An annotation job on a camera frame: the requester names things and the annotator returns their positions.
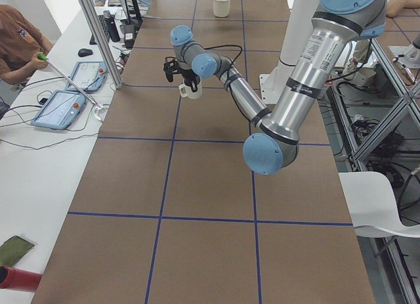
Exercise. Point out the aluminium frame post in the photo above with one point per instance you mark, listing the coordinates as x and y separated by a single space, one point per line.
89 11

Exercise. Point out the green handled metal rod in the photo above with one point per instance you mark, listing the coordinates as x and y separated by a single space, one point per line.
42 56

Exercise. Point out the green cloth pouch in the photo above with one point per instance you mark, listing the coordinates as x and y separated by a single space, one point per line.
13 249

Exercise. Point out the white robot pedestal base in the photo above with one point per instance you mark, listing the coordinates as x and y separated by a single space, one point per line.
298 31

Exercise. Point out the cream lidded bin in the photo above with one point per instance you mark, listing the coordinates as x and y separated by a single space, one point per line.
221 8

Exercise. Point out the far blue teach pendant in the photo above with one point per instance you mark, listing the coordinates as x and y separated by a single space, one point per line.
89 75

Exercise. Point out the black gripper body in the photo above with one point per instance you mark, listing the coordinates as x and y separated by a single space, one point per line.
188 75

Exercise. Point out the person in brown shirt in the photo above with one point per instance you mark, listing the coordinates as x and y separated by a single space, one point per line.
21 43

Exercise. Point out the near blue teach pendant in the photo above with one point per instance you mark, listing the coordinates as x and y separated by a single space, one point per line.
59 111

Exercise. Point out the blue teach pendant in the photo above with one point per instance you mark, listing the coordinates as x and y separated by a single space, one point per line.
89 75
59 111

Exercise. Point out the black computer mouse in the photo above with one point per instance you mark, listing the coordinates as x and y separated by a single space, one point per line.
84 52

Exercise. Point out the black water bottle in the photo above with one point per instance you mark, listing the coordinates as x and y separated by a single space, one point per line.
111 25

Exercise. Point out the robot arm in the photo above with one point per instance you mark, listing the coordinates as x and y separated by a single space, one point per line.
335 23

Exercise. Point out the white ceramic mug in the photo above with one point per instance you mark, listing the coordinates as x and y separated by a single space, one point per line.
187 92

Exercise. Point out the red cylinder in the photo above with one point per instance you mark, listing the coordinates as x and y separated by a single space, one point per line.
19 280

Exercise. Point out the white plastic chair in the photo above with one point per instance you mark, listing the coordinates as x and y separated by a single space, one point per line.
372 206

